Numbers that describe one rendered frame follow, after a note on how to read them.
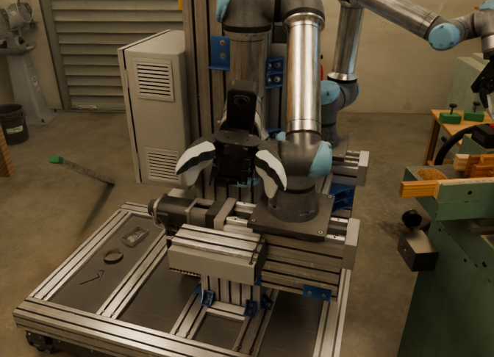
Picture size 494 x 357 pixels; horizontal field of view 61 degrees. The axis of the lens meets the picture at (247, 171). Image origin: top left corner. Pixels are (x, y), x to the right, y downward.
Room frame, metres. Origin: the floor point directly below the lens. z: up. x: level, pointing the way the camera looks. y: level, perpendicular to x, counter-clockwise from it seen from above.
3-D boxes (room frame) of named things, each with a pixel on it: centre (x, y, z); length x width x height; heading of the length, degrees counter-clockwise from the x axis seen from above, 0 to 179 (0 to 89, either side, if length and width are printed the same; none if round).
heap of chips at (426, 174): (1.09, -0.55, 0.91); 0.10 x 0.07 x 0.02; 6
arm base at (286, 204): (1.05, -0.14, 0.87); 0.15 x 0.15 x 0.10
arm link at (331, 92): (1.53, -0.29, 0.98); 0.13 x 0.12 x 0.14; 141
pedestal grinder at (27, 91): (3.83, 2.05, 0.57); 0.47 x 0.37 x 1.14; 178
